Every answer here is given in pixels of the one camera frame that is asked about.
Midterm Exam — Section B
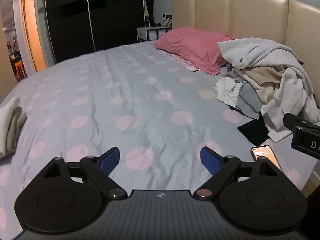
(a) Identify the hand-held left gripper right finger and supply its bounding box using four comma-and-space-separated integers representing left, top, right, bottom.
193, 146, 286, 201

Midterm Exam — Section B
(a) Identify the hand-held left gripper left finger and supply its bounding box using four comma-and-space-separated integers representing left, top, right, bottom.
39, 147, 127, 201

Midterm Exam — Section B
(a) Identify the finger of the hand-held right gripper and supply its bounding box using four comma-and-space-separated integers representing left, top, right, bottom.
283, 112, 320, 131

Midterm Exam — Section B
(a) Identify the light grey printed sweatshirt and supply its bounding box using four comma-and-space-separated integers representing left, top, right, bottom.
217, 37, 320, 143

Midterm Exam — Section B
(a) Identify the white clothes stand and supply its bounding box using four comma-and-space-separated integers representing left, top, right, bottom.
143, 0, 151, 28

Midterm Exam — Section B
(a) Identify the black cloth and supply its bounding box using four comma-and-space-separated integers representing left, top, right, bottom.
237, 118, 270, 143

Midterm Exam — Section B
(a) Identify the smartphone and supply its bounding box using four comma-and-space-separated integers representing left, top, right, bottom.
251, 145, 284, 173

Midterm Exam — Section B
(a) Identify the grey-green garment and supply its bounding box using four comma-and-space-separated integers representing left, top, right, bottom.
237, 82, 263, 120

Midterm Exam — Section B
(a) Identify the pale pink pillow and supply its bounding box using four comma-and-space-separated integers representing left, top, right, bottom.
170, 52, 200, 72

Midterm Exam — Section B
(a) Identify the folded white garment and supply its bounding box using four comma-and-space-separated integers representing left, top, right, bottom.
0, 97, 21, 159

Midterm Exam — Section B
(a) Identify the beige padded headboard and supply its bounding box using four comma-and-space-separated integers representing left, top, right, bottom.
172, 0, 320, 65

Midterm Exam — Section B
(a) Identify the white nightstand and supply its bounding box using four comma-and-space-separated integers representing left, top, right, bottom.
137, 26, 173, 43

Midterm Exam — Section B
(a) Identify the black wardrobe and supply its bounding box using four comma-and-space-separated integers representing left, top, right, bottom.
35, 0, 153, 64

